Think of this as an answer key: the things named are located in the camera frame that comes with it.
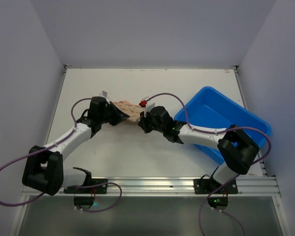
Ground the floral mesh laundry bag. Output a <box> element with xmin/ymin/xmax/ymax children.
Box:
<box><xmin>113</xmin><ymin>100</ymin><xmax>144</xmax><ymax>123</ymax></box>

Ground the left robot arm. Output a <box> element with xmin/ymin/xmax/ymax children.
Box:
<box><xmin>22</xmin><ymin>96</ymin><xmax>129</xmax><ymax>196</ymax></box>

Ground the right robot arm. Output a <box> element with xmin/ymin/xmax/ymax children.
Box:
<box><xmin>138</xmin><ymin>106</ymin><xmax>260</xmax><ymax>185</ymax></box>

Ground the blue plastic bin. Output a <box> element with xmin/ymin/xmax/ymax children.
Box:
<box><xmin>175</xmin><ymin>86</ymin><xmax>271</xmax><ymax>164</ymax></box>

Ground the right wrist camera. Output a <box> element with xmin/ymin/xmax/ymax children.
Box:
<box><xmin>139</xmin><ymin>97</ymin><xmax>155</xmax><ymax>117</ymax></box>

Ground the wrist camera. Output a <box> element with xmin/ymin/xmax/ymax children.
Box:
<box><xmin>99</xmin><ymin>90</ymin><xmax>108</xmax><ymax>99</ymax></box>
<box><xmin>139</xmin><ymin>97</ymin><xmax>155</xmax><ymax>117</ymax></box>

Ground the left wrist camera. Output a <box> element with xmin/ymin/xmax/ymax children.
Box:
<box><xmin>99</xmin><ymin>90</ymin><xmax>108</xmax><ymax>99</ymax></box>

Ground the aluminium front rail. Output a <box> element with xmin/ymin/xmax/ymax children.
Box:
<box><xmin>21</xmin><ymin>176</ymin><xmax>281</xmax><ymax>197</ymax></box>

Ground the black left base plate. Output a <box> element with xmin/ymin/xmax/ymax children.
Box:
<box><xmin>63</xmin><ymin>178</ymin><xmax>108</xmax><ymax>195</ymax></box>

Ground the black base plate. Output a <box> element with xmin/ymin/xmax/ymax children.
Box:
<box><xmin>193</xmin><ymin>175</ymin><xmax>238</xmax><ymax>195</ymax></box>
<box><xmin>63</xmin><ymin>178</ymin><xmax>108</xmax><ymax>195</ymax></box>

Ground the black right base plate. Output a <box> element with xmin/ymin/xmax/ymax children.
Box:
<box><xmin>193</xmin><ymin>175</ymin><xmax>238</xmax><ymax>195</ymax></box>

